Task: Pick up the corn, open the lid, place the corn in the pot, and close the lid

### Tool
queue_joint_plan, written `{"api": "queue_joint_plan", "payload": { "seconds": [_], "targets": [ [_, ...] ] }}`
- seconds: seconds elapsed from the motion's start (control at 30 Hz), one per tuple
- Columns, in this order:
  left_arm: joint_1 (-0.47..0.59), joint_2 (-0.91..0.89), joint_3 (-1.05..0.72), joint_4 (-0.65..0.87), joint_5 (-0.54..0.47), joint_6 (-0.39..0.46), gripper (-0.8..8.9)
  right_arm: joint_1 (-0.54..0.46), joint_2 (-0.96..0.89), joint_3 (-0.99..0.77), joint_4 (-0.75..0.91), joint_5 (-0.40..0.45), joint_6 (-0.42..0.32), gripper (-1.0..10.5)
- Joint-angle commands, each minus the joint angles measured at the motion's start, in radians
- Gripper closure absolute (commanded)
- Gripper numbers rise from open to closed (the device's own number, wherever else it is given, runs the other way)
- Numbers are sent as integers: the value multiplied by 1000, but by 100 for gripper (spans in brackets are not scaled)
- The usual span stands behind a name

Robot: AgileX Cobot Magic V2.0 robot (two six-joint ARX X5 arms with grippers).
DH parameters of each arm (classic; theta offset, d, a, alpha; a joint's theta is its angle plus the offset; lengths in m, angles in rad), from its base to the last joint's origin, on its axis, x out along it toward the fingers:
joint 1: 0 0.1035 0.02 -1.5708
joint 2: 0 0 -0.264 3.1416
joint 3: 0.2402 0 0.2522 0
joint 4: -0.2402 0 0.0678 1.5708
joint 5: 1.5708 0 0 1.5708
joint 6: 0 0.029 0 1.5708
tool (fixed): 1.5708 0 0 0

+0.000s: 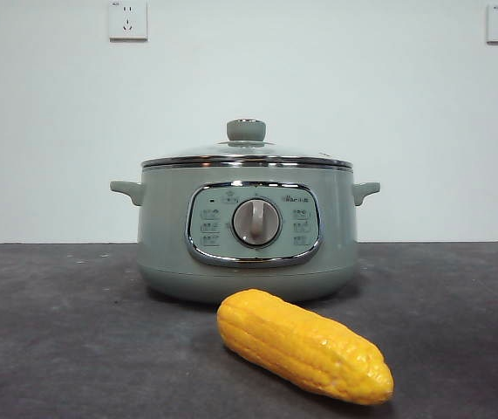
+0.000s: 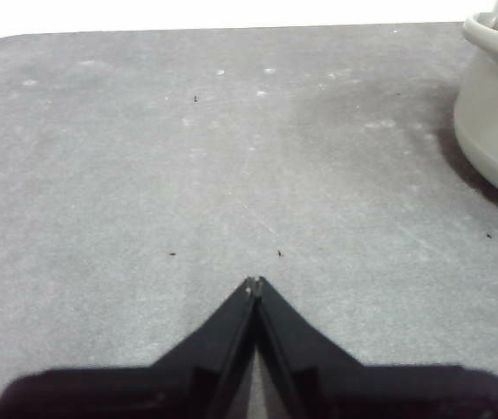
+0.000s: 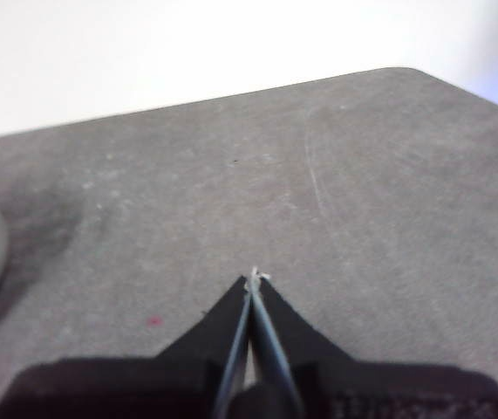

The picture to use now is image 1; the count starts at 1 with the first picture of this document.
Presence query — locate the sage green electric cooking pot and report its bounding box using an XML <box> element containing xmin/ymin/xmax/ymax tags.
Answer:
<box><xmin>109</xmin><ymin>161</ymin><xmax>381</xmax><ymax>306</ymax></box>

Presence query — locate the glass lid with green knob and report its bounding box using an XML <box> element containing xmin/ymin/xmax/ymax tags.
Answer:
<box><xmin>140</xmin><ymin>118</ymin><xmax>354</xmax><ymax>169</ymax></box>

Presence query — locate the yellow corn cob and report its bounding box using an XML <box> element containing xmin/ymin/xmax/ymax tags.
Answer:
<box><xmin>216</xmin><ymin>288</ymin><xmax>394</xmax><ymax>407</ymax></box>

